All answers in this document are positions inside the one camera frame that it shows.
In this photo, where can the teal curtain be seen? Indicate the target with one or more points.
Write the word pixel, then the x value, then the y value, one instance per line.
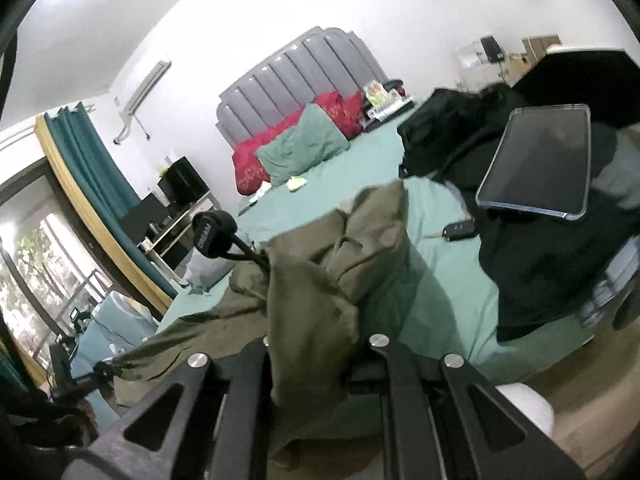
pixel 100 170

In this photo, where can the white air conditioner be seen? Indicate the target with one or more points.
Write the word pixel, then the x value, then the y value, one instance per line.
pixel 147 85

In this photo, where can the bedside table with items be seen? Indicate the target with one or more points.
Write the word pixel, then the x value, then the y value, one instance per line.
pixel 385 102

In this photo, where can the black stand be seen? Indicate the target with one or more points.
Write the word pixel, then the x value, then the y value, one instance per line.
pixel 67 375

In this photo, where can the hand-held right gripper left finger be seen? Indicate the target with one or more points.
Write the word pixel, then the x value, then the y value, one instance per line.
pixel 248 385

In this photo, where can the black garment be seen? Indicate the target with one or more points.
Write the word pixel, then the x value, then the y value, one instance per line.
pixel 540 265

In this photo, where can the olive green garment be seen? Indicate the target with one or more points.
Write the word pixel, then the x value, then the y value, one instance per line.
pixel 310 300

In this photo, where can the black car key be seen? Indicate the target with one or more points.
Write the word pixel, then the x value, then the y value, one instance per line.
pixel 460 230

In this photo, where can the pale blue bin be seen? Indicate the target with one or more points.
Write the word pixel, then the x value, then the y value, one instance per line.
pixel 120 325

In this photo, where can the white storage rack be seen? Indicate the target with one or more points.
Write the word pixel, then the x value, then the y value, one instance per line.
pixel 480 60

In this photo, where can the cardboard box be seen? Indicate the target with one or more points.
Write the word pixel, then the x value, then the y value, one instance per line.
pixel 542 44

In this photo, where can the white round object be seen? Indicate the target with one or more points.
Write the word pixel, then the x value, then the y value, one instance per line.
pixel 530 410

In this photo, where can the bed with green sheet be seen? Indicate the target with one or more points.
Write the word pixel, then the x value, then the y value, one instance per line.
pixel 440 270

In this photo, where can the tablet in clear case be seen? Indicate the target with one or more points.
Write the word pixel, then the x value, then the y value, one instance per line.
pixel 540 160

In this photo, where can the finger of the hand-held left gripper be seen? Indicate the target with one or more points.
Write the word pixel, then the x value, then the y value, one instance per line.
pixel 247 254

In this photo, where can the large red patterned pillow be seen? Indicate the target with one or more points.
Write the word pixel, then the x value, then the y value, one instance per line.
pixel 255 157

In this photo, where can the black bag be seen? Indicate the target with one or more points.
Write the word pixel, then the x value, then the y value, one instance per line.
pixel 445 130

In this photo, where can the black television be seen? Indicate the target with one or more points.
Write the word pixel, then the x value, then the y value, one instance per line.
pixel 182 180

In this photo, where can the grey padded headboard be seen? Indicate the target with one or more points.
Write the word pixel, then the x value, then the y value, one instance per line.
pixel 295 75

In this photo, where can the small pale yellow cloth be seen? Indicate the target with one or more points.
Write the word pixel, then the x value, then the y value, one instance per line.
pixel 296 184

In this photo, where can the glass balcony door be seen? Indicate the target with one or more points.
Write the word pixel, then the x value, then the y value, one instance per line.
pixel 40 280

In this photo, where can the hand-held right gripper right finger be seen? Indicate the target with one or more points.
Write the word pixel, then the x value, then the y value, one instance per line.
pixel 397 390

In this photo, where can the small red patterned pillow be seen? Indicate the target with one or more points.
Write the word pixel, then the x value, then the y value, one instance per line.
pixel 345 110

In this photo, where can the green pillow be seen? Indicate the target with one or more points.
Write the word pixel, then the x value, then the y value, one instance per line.
pixel 305 145

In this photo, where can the white shelf unit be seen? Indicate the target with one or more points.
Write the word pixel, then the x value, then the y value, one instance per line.
pixel 170 240

